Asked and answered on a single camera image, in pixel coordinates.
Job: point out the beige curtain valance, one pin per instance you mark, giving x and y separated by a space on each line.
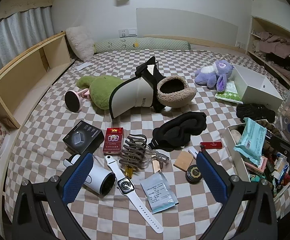
22 2

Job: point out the white cylindrical handheld device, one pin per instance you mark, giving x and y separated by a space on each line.
97 175

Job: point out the white tube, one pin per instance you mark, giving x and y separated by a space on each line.
192 151

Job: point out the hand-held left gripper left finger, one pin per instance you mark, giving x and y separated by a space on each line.
77 177

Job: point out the pink stand mirror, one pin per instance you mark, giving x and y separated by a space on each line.
72 101

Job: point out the pale grey curtain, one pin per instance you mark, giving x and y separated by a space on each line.
10 35

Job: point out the green dotted tissue packet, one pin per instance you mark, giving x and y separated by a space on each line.
228 97

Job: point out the green bolster pillow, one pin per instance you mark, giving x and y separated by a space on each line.
147 44

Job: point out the purple plush toy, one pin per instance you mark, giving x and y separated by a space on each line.
209 73

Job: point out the pile of clothes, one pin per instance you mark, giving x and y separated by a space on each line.
274 45

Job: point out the copper metal tag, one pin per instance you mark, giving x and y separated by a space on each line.
156 166

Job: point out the black knit gloves pair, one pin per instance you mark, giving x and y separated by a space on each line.
254 113

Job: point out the teal wet wipes packet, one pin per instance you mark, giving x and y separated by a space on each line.
249 140

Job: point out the white wall switch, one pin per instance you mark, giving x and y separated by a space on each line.
127 32

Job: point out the green plush toy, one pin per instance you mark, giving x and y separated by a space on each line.
100 92

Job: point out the wooden block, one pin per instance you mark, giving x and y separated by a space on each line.
183 161

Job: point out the red cigarette pack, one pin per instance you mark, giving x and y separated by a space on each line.
113 140

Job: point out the white paper slip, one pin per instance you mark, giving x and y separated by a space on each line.
82 67

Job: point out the white wall socket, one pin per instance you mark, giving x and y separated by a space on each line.
240 45

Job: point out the blue white sachet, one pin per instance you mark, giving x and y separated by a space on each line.
158 192

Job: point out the black round tin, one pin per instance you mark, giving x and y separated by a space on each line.
194 175

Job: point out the white open box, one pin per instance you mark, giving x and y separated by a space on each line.
257 95

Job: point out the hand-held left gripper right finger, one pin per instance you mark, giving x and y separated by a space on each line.
209 177

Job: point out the white visor cap black band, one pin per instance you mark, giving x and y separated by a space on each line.
132 92

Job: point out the black charger box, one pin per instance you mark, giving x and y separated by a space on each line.
82 137

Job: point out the white storage box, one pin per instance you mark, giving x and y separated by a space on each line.
238 160

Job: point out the wooden wardrobe shelf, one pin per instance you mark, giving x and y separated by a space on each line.
249 35

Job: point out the brown fleece hat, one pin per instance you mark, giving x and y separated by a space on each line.
184 97

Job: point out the red slim case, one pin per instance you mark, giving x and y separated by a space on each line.
211 145

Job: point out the brown fur scarf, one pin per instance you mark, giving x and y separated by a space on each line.
271 130

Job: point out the beige plush item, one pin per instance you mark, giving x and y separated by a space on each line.
236 135

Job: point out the brown hair claw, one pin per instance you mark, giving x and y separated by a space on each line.
132 150

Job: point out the brown checked bed sheet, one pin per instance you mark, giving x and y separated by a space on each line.
197 120

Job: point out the white smartwatch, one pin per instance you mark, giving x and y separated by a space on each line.
126 185

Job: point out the white fluffy pillow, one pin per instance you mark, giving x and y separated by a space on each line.
80 42

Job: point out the wooden bedside shelf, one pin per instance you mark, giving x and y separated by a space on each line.
17 72

